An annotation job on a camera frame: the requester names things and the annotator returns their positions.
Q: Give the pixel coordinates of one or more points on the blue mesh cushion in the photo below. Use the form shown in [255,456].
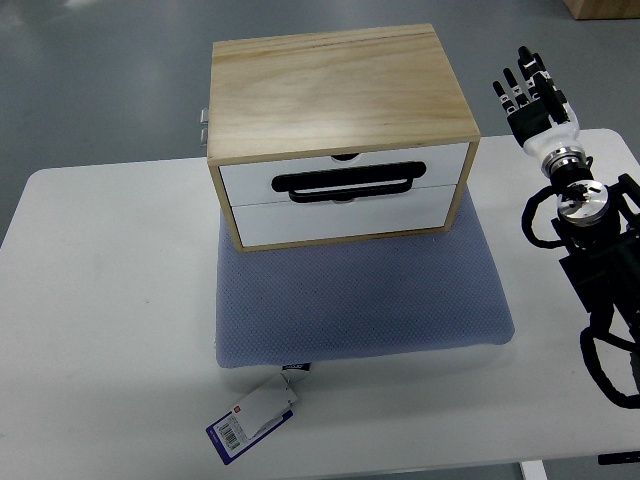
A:
[360,299]

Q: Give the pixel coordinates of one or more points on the white and blue product tag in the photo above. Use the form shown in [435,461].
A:
[256,415]

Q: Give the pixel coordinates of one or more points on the silver metal bracket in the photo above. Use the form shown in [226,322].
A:
[203,122]

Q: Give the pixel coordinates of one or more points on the wooden drawer cabinet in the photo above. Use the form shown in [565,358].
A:
[336,94]

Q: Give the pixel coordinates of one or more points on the wooden box corner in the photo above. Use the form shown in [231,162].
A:
[603,9]

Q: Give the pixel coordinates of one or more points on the white table leg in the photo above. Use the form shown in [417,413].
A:
[533,470]

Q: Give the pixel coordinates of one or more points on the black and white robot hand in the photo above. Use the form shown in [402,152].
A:
[539,115]

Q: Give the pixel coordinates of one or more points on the black drawer handle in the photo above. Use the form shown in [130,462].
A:
[343,185]

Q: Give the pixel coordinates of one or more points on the black object at table edge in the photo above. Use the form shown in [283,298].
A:
[619,458]

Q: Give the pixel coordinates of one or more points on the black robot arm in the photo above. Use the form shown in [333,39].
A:
[600,232]

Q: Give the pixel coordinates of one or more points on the white drawer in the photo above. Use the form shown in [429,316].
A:
[248,184]

